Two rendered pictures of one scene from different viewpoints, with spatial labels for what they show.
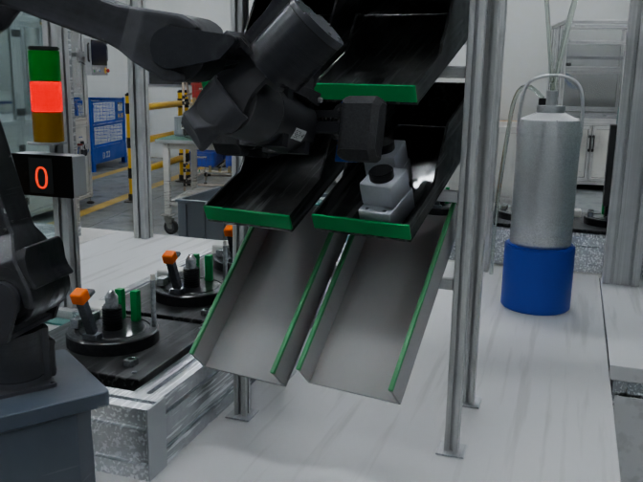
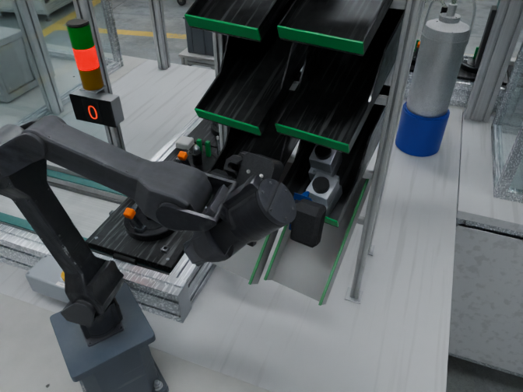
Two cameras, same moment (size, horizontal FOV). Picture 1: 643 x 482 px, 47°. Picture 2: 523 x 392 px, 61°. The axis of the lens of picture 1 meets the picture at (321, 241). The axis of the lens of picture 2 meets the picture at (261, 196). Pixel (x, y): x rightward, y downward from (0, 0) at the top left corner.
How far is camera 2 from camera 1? 0.45 m
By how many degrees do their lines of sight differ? 26
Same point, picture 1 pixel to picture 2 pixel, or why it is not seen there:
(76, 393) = (135, 337)
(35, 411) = (114, 357)
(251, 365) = (236, 267)
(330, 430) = not seen: hidden behind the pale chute
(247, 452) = (236, 297)
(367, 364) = (307, 274)
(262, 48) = (236, 223)
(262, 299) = not seen: hidden behind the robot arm
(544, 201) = (433, 87)
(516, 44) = not seen: outside the picture
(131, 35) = (142, 199)
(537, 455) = (403, 300)
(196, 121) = (193, 257)
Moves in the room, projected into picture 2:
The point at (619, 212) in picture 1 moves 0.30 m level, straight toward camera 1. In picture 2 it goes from (485, 74) to (479, 110)
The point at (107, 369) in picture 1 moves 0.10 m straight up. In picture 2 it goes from (152, 256) to (145, 224)
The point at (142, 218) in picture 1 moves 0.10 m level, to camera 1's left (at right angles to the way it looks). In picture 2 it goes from (162, 56) to (141, 55)
